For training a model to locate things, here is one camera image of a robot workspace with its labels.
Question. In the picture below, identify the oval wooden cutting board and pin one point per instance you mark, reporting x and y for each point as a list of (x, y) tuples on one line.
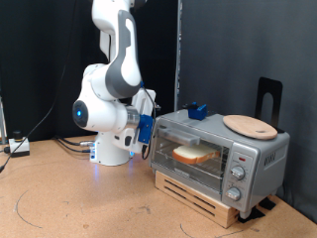
[(251, 127)]

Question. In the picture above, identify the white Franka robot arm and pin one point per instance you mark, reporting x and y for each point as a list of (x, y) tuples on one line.
[(102, 115)]

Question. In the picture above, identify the thin metal stand pole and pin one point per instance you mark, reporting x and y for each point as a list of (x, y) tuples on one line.
[(2, 122)]

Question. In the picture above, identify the silver oven temperature knob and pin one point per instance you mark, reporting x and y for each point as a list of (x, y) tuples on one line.
[(237, 173)]

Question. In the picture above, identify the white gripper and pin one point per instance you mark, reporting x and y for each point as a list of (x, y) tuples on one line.
[(145, 102)]

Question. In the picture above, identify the white bread slice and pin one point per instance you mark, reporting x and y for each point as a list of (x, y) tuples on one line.
[(194, 153)]

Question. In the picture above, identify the blue fork grip block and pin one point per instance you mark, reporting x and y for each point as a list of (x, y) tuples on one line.
[(198, 113)]

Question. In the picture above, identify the wooden pallet base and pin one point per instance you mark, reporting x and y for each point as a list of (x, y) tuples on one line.
[(198, 205)]

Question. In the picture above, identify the tall metal pole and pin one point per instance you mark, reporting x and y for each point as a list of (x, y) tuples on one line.
[(180, 49)]

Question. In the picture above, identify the silver toaster oven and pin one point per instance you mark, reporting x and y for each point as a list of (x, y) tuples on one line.
[(264, 158)]

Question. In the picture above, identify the black foam pad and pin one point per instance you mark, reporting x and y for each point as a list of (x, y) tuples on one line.
[(268, 204), (251, 214)]

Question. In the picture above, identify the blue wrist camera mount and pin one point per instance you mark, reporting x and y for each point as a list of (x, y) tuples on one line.
[(145, 129)]

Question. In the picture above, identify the silver oven timer knob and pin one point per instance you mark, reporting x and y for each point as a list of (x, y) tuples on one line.
[(233, 194)]

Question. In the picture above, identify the black metal bookend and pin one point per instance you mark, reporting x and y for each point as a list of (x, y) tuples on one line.
[(269, 86)]

